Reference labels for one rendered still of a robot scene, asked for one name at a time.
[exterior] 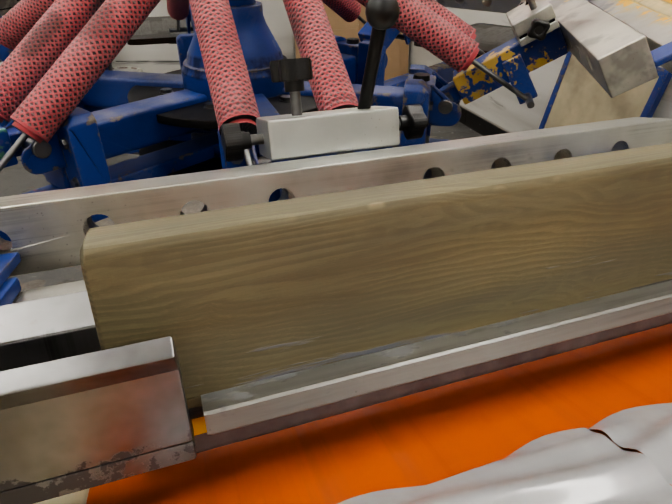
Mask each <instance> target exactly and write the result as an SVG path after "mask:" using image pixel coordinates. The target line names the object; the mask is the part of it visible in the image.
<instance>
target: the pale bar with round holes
mask: <svg viewBox="0 0 672 504"><path fill-rule="evenodd" d="M666 143H672V119H669V118H647V117H632V118H624V119H616V120H608V121H600V122H592V123H584V124H576V125H568V126H560V127H552V128H544V129H536V130H529V131H521V132H513V133H505V134H497V135H489V136H481V137H473V138H465V139H457V140H449V141H441V142H433V143H425V144H417V145H409V146H401V147H393V148H386V149H378V150H370V151H362V152H354V153H346V154H338V155H330V156H322V157H314V158H306V159H298V160H290V161H282V162H274V163H266V164H258V165H251V166H243V167H235V168H227V169H219V170H211V171H203V172H195V173H187V174H179V175H171V176H163V177H155V178H147V179H139V180H131V181H123V182H115V183H108V184H100V185H92V186H84V187H76V188H68V189H60V190H52V191H44V192H36V193H28V194H20V195H12V196H4V197H0V231H2V232H4V233H6V234H7V235H8V236H9V237H10V239H11V241H7V240H5V239H3V238H1V237H0V254H6V253H13V252H18V253H19V255H20V258H21V262H20V263H19V264H18V266H17V267H16V268H15V269H14V271H13V272H12V273H11V274H10V276H9V277H11V276H17V275H23V274H29V273H35V272H41V271H47V270H53V269H59V268H65V267H72V266H78V265H81V263H80V249H81V247H82V244H83V241H84V239H85V237H86V235H87V233H88V231H89V228H96V227H100V226H98V225H96V224H95V223H94V222H93V220H92V218H91V216H92V215H96V214H102V215H106V216H108V217H109V218H111V219H112V220H113V222H114V223H115V225H117V224H123V223H130V222H137V221H144V220H151V219H157V218H164V217H171V216H178V215H185V213H183V212H182V211H181V209H182V207H183V206H184V205H185V204H186V203H188V202H190V201H200V202H203V203H204V207H203V209H202V210H201V212H205V211H212V210H218V209H225V208H232V207H239V206H246V205H252V204H259V203H266V202H269V198H270V195H271V194H272V193H273V192H274V191H275V190H277V189H280V188H281V189H282V194H281V196H280V198H279V199H278V200H277V201H280V200H286V199H293V198H300V197H307V196H314V195H320V194H327V193H334V192H341V191H347V190H354V189H361V188H368V187H375V186H381V185H388V184H395V183H402V182H409V181H415V180H422V179H429V178H436V177H442V176H449V175H456V174H463V173H470V172H476V171H483V170H490V169H497V168H504V167H510V166H517V165H524V164H531V163H538V162H544V161H551V160H558V159H565V158H571V157H578V156H585V155H592V154H599V153H605V152H612V151H619V150H626V149H633V148H639V147H646V146H653V145H660V144H666Z"/></svg>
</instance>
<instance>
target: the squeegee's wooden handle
mask: <svg viewBox="0 0 672 504"><path fill-rule="evenodd" d="M80 263H81V269H82V274H83V278H84V282H85V286H86V290H87V294H88V298H89V302H90V306H91V310H92V314H93V318H94V322H95V326H96V330H97V334H98V338H99V342H100V346H101V350H105V349H110V348H115V347H120V346H125V345H129V344H134V343H139V342H144V341H148V340H153V339H158V338H163V337H168V336H171V337H172V338H173V341H174V344H175V348H176V351H177V355H178V360H179V365H180V370H181V375H182V380H183V385H184V390H185V395H186V400H187V406H188V411H189V416H190V420H191V419H195V418H199V417H203V416H204V413H203V407H202V401H201V395H203V394H207V393H211V392H215V391H219V390H223V389H228V388H232V387H236V386H240V385H244V384H248V383H252V382H256V381H260V380H264V379H269V378H273V377H277V376H281V375H285V374H289V373H293V372H297V371H301V370H305V369H310V368H314V367H318V366H322V365H326V364H330V363H334V362H338V361H342V360H346V359H351V358H355V357H359V356H363V355H367V354H371V353H375V352H379V351H383V350H387V349H392V348H396V347H400V346H404V345H408V344H412V343H416V342H420V341H424V340H428V339H433V338H437V337H441V336H445V335H449V334H453V333H457V332H461V331H465V330H469V329H474V328H478V327H482V326H486V325H490V324H494V323H498V322H502V321H506V320H510V319H515V318H519V317H523V316H527V315H531V314H535V313H539V312H543V311H547V310H551V309H556V308H560V307H564V306H568V305H572V304H576V303H580V302H584V301H588V300H593V299H597V298H601V297H605V296H609V295H613V294H617V293H621V292H625V291H629V290H634V289H638V288H642V287H646V286H650V285H654V284H658V283H662V282H666V281H670V280H672V143H666V144H660V145H653V146H646V147H639V148H633V149H626V150H619V151H612V152H605V153H599V154H592V155H585V156H578V157H571V158H565V159H558V160H551V161H544V162H538V163H531V164H524V165H517V166H510V167H504V168H497V169H490V170H483V171H476V172H470V173H463V174H456V175H449V176H442V177H436V178H429V179H422V180H415V181H409V182H402V183H395V184H388V185H381V186H375V187H368V188H361V189H354V190H347V191H341V192H334V193H327V194H320V195H314V196H307V197H300V198H293V199H286V200H280V201H273V202H266V203H259V204H252V205H246V206H239V207H232V208H225V209H218V210H212V211H205V212H198V213H191V214H185V215H178V216H171V217H164V218H157V219H151V220H144V221H137V222H130V223H123V224H117V225H110V226H103V227H96V228H89V231H88V233H87V235H86V237H85V239H84V241H83V244H82V247H81V249H80Z"/></svg>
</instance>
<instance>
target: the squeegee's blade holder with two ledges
mask: <svg viewBox="0 0 672 504"><path fill-rule="evenodd" d="M669 313H672V280H670V281H666V282H662V283H658V284H654V285H650V286H646V287H642V288H638V289H634V290H629V291H625V292H621V293H617V294H613V295H609V296H605V297H601V298H597V299H593V300H588V301H584V302H580V303H576V304H572V305H568V306H564V307H560V308H556V309H551V310H547V311H543V312H539V313H535V314H531V315H527V316H523V317H519V318H515V319H510V320H506V321H502V322H498V323H494V324H490V325H486V326H482V327H478V328H474V329H469V330H465V331H461V332H457V333H453V334H449V335H445V336H441V337H437V338H433V339H428V340H424V341H420V342H416V343H412V344H408V345H404V346H400V347H396V348H392V349H387V350H383V351H379V352H375V353H371V354H367V355H363V356H359V357H355V358H351V359H346V360H342V361H338V362H334V363H330V364H326V365H322V366H318V367H314V368H310V369H305V370H301V371H297V372H293V373H289V374H285V375H281V376H277V377H273V378H269V379H264V380H260V381H256V382H252V383H248V384H244V385H240V386H236V387H232V388H228V389H223V390H219V391H215V392H211V393H207V394H203V395H201V401H202V407H203V413H204V419H205V424H206V430H207V435H215V434H219V433H222V432H226V431H230V430H234V429H237V428H241V427H245V426H249V425H252V424H256V423H260V422H264V421H267V420H271V419H275V418H279V417H282V416H286V415H290V414H294V413H297V412H301V411H305V410H309V409H312V408H316V407H320V406H324V405H327V404H331V403H335V402H339V401H342V400H346V399H350V398H354V397H357V396H361V395H365V394H369V393H372V392H376V391H380V390H384V389H387V388H391V387H395V386H399V385H402V384H406V383H410V382H414V381H417V380H421V379H425V378H429V377H432V376H436V375H440V374H444V373H447V372H451V371H455V370H459V369H462V368H466V367H470V366H474V365H477V364H481V363H485V362H489V361H492V360H496V359H500V358H504V357H507V356H511V355H515V354H519V353H522V352H526V351H530V350H534V349H537V348H541V347H545V346H549V345H552V344H556V343H560V342H564V341H567V340H571V339H575V338H579V337H582V336H586V335H590V334H594V333H597V332H601V331H605V330H609V329H612V328H616V327H620V326H624V325H627V324H631V323H635V322H639V321H642V320H646V319H650V318H654V317H657V316H661V315H665V314H669Z"/></svg>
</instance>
